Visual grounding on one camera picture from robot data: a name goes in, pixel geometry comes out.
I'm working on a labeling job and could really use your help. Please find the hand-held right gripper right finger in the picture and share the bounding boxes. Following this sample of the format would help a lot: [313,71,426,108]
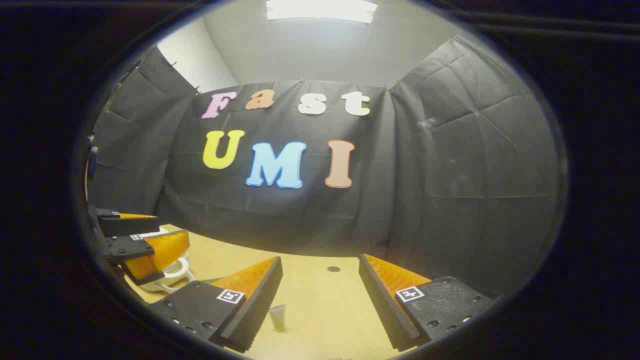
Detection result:
[358,253,497,352]

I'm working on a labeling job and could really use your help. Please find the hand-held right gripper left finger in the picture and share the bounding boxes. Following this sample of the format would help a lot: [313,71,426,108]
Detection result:
[149,256,284,354]

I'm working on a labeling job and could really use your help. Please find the grey skin care tube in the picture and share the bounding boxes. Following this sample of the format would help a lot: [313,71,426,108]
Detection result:
[268,303,287,334]

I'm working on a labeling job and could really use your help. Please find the white suitcase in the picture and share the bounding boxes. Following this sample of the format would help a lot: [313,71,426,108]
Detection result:
[144,251,197,294]

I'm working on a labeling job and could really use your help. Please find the black backdrop cloth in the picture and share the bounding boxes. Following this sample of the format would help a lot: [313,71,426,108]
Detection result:
[86,35,568,301]

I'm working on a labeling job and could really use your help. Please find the ceiling light panel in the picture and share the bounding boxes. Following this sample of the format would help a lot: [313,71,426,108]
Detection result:
[265,0,378,25]

